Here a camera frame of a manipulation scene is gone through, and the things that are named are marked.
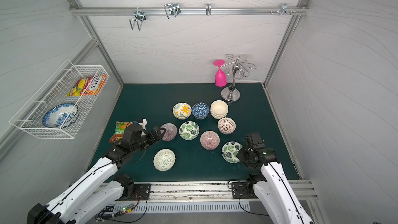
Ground purple striped bowl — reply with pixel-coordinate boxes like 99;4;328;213
161;123;177;142

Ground yellow flower bowl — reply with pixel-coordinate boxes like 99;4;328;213
173;102;192;120

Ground cream bowl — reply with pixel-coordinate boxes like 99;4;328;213
210;100;229;120

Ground blue triangle bowl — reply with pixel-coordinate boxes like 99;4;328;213
192;102;210;120

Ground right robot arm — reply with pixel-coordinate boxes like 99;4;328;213
237;132;313;224

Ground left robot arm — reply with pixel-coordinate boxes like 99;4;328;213
27;124;166;224

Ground green snack bag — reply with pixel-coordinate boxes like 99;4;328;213
109;121;137;143

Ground green leaf bowl right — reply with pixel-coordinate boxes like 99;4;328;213
221;141;243;163

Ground green leaf bowl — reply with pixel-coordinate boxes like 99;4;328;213
221;141;243;163
179;121;200;141

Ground green lattice bowl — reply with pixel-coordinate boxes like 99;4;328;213
153;149;176;172

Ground brown lattice bowl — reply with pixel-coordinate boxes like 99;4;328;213
218;117;236;135

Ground pink striped bowl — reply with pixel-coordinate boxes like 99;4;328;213
200;131;220;150

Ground green leaf bowl centre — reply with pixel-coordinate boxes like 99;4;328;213
179;121;200;141

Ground chrome glass holder stand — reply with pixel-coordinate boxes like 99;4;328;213
221;54;257;103

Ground colourful snack packet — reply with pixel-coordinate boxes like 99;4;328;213
66;75;107;96

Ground blue white porcelain bowl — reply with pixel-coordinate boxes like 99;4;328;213
42;103;78;128

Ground pink plastic goblet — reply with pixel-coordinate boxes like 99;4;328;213
213;60;227;87

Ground double metal hook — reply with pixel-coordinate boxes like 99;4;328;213
129;8;146;31

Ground metal hook centre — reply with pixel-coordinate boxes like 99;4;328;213
164;3;181;19

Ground metal hook right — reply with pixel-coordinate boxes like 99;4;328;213
269;4;297;16

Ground small metal hook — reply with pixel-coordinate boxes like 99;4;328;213
205;3;211;16

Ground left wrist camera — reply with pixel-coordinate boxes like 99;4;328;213
137;118;147;136

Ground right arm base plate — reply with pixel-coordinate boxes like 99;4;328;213
228;180;257;199

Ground right base cable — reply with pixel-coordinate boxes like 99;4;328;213
226;178;268;217

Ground base cable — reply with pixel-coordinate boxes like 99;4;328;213
94;189;149;224
226;178;268;217

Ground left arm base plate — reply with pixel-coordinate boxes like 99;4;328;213
121;183;151;201

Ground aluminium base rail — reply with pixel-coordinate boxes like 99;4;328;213
135;179;319;203

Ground left base cable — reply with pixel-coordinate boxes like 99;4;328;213
94;189;149;224

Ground white wire basket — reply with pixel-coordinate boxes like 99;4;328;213
9;60;109;139

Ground aluminium cross rail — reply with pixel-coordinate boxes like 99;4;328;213
69;1;309;17

